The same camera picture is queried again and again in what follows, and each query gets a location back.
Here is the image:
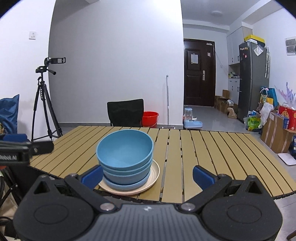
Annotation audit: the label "cream plate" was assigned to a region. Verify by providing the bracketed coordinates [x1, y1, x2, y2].
[100, 160, 160, 196]

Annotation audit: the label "blue shallow dish back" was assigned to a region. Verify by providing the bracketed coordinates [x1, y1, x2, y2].
[99, 172, 151, 191]

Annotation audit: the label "blue bowl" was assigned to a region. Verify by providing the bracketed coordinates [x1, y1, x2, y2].
[96, 129, 154, 170]
[101, 159, 152, 175]
[103, 166, 151, 185]

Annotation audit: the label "blue cloth bag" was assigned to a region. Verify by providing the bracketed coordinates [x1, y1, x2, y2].
[1, 94, 20, 134]

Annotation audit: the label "blue pet water feeder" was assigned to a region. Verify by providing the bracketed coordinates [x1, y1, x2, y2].
[183, 108, 203, 130]

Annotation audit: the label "green snack bag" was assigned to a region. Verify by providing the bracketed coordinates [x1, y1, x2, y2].
[246, 116, 261, 131]

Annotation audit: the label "white mop pole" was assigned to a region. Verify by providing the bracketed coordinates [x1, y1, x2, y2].
[166, 75, 170, 126]

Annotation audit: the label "cardboard boxes by door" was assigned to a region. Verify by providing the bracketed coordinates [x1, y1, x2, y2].
[214, 90, 238, 119]

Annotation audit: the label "white floor scale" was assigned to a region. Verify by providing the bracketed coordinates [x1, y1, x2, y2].
[278, 153, 296, 166]

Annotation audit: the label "large cardboard box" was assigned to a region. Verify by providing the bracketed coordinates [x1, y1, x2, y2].
[261, 111, 295, 154]

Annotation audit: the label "black folding chair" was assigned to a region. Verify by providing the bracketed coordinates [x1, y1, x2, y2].
[107, 99, 144, 128]

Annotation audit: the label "red bucket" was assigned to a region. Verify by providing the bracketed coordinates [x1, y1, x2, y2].
[142, 111, 159, 128]

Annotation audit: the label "white plastic bag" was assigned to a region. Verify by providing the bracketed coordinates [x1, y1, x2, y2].
[258, 102, 274, 128]

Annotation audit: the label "red gift box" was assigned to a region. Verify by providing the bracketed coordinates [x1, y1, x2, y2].
[278, 105, 296, 131]

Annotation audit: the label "purple decorative splash ornament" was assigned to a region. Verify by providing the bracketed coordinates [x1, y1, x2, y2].
[275, 82, 295, 110]

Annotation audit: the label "dark grey refrigerator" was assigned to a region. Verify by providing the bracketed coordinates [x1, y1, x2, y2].
[237, 42, 269, 121]

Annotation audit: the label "dark brown door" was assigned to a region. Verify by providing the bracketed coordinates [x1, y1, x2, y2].
[184, 39, 216, 107]

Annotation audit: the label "yellow box on refrigerator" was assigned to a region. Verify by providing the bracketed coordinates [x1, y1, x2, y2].
[244, 35, 265, 43]

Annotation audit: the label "round ceiling light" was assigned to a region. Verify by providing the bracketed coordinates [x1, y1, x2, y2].
[211, 11, 223, 17]

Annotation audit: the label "black camera tripod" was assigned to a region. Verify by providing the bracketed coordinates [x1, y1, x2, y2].
[31, 65, 63, 142]

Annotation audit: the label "black video camera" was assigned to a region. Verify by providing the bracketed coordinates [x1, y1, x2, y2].
[44, 57, 66, 66]

